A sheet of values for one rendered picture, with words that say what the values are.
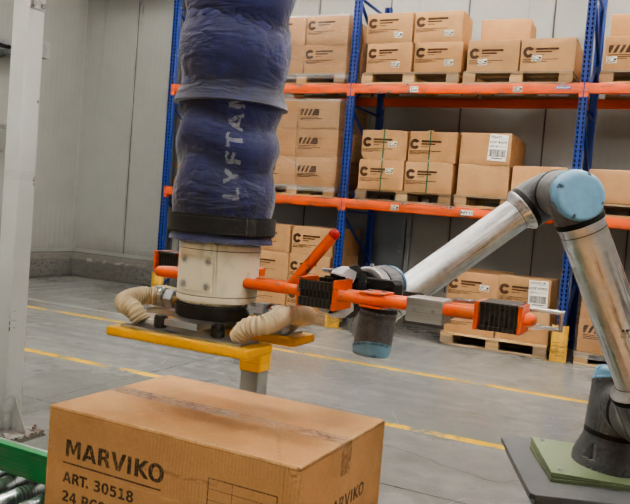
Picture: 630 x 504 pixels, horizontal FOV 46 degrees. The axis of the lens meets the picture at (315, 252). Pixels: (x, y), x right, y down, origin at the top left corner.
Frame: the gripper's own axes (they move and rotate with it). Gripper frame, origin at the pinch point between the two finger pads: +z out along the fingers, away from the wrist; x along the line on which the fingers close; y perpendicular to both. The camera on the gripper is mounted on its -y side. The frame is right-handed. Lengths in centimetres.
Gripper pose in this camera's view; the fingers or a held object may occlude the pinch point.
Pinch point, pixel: (336, 293)
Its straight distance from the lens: 146.6
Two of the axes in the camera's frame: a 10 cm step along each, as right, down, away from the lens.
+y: -9.0, -0.9, 4.3
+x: 0.8, -10.0, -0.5
